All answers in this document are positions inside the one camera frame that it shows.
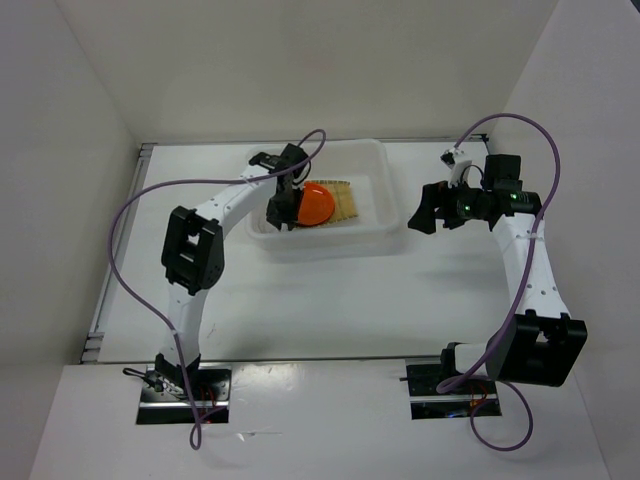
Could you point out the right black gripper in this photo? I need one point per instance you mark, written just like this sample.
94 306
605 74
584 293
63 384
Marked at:
434 196

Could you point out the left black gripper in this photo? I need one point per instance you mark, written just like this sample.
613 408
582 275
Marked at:
287 216

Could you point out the orange plastic plate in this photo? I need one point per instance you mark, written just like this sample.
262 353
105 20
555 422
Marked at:
317 205

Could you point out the woven bamboo basket tray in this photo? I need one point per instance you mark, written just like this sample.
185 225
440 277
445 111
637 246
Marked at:
345 207

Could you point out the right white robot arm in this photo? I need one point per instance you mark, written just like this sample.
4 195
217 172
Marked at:
539 342

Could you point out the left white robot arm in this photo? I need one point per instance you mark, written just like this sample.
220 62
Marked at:
193 250

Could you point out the translucent plastic bin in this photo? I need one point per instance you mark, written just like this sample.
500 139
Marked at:
357 174

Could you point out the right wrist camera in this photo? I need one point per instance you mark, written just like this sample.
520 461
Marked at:
459 164

